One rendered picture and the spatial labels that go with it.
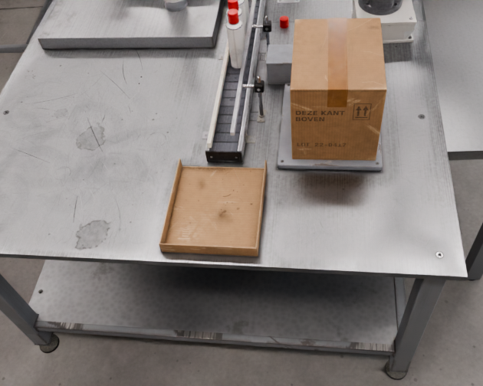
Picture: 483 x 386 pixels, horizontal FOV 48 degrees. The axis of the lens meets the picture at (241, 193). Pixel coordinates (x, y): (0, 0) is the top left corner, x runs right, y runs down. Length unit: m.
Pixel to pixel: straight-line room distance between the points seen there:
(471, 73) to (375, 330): 0.93
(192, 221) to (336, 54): 0.59
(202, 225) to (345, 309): 0.75
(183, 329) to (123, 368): 0.36
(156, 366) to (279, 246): 0.98
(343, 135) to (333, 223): 0.24
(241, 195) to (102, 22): 0.98
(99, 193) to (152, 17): 0.80
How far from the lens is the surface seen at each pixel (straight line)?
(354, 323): 2.00
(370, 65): 1.47
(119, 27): 2.15
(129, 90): 1.93
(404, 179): 1.58
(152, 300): 2.11
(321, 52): 1.50
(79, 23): 2.24
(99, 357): 2.32
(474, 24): 2.17
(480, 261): 2.29
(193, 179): 1.59
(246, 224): 1.47
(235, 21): 1.75
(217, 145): 1.60
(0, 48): 3.59
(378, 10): 1.99
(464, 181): 2.72
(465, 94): 1.87
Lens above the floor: 2.04
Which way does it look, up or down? 52 degrees down
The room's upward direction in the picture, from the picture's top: 9 degrees counter-clockwise
